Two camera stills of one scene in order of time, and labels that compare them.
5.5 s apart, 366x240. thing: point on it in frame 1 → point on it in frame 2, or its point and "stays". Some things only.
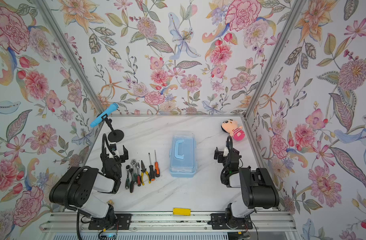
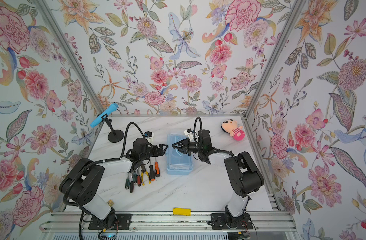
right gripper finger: [218, 154] → [181, 150]
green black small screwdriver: [127, 181] stays
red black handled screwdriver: [152, 174] stays
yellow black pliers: [143, 170] stays
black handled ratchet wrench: [131, 184] stays
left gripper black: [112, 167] → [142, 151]
